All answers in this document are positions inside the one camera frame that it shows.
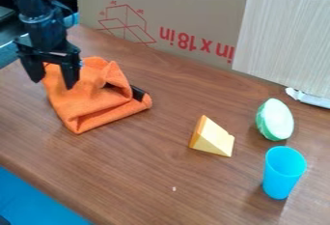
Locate blue cup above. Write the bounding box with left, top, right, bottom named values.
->
left=261, top=145, right=309, bottom=201

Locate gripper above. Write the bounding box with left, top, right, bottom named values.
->
left=13, top=12, right=83, bottom=91

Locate orange cloth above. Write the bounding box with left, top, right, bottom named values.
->
left=41, top=56, right=153, bottom=135

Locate white board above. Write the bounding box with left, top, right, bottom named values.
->
left=231, top=0, right=330, bottom=100

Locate yellow toy cheese wedge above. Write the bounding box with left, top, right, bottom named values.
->
left=188, top=115, right=236, bottom=158

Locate cardboard box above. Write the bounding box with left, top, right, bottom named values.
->
left=74, top=0, right=330, bottom=72

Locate green and white toy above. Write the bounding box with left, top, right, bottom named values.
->
left=255, top=98, right=297, bottom=142

